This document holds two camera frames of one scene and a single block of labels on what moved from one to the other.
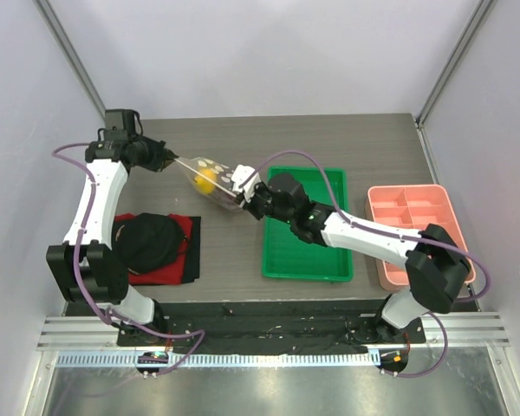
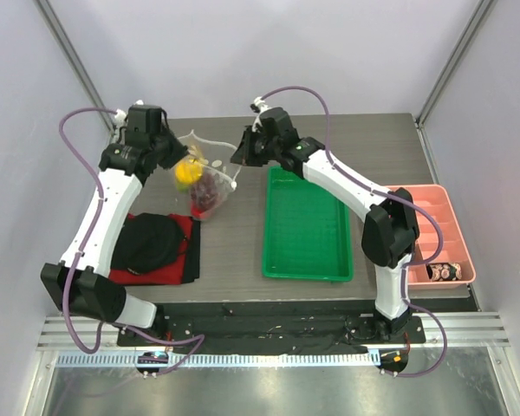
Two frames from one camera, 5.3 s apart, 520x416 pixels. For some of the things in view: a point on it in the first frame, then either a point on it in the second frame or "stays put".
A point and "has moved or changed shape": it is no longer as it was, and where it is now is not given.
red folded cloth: [186, 268] stays put
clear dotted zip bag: [212, 178] has moved or changed shape
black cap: [147, 242] stays put
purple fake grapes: [225, 199] -> [203, 191]
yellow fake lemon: [204, 185] -> [190, 172]
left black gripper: [161, 157] -> [179, 152]
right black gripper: [251, 201] -> [246, 148]
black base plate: [276, 322] stays put
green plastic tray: [285, 255] stays put
